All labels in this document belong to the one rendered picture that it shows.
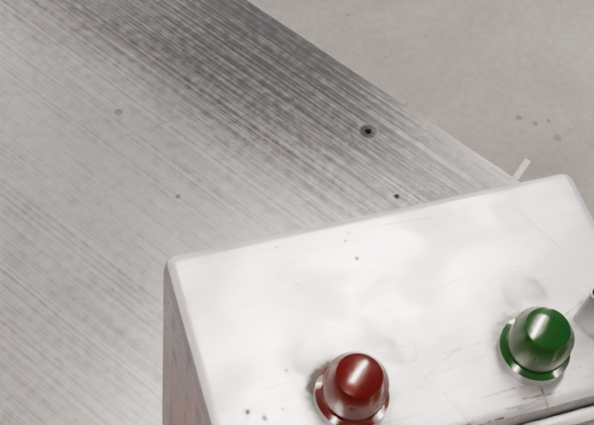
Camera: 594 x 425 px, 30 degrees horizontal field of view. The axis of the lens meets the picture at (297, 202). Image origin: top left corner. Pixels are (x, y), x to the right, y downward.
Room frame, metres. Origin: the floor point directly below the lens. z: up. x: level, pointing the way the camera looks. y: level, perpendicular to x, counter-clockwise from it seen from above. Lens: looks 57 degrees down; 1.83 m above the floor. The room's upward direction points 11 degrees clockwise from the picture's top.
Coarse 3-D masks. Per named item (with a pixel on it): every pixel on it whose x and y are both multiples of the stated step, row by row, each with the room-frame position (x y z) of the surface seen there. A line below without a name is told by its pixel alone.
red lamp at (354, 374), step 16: (352, 352) 0.16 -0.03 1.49; (336, 368) 0.16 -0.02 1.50; (352, 368) 0.16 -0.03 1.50; (368, 368) 0.16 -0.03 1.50; (384, 368) 0.16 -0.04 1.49; (320, 384) 0.16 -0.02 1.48; (336, 384) 0.15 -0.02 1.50; (352, 384) 0.15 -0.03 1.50; (368, 384) 0.15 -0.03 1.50; (384, 384) 0.15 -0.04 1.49; (320, 400) 0.15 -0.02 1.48; (336, 400) 0.15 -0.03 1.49; (352, 400) 0.15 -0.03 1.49; (368, 400) 0.15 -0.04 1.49; (384, 400) 0.15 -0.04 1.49; (320, 416) 0.15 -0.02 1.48; (336, 416) 0.15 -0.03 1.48; (352, 416) 0.14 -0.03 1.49; (368, 416) 0.15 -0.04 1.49
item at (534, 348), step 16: (512, 320) 0.20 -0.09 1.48; (528, 320) 0.19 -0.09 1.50; (544, 320) 0.19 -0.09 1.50; (560, 320) 0.19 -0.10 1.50; (512, 336) 0.18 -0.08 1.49; (528, 336) 0.18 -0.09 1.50; (544, 336) 0.18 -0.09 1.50; (560, 336) 0.18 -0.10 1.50; (512, 352) 0.18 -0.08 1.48; (528, 352) 0.18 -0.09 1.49; (544, 352) 0.18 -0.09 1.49; (560, 352) 0.18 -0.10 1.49; (512, 368) 0.18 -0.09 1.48; (528, 368) 0.18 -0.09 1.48; (544, 368) 0.18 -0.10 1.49; (560, 368) 0.18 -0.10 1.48; (528, 384) 0.17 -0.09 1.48; (544, 384) 0.17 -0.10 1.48
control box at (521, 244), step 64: (512, 192) 0.26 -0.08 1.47; (576, 192) 0.26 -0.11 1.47; (192, 256) 0.20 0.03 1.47; (256, 256) 0.20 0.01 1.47; (320, 256) 0.21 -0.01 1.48; (384, 256) 0.21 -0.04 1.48; (448, 256) 0.22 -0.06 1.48; (512, 256) 0.23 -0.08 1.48; (576, 256) 0.23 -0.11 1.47; (192, 320) 0.17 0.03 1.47; (256, 320) 0.18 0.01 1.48; (320, 320) 0.18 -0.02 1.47; (384, 320) 0.19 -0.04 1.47; (448, 320) 0.19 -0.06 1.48; (192, 384) 0.15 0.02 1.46; (256, 384) 0.15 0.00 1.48; (448, 384) 0.17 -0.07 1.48; (512, 384) 0.17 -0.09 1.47; (576, 384) 0.18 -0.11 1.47
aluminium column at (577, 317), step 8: (592, 296) 0.20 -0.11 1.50; (584, 304) 0.20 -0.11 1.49; (592, 304) 0.20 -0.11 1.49; (576, 312) 0.20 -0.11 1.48; (584, 312) 0.20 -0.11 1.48; (592, 312) 0.20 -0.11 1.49; (576, 320) 0.20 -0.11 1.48; (584, 320) 0.20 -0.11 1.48; (592, 320) 0.20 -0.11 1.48; (584, 328) 0.20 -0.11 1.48; (592, 328) 0.20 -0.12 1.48
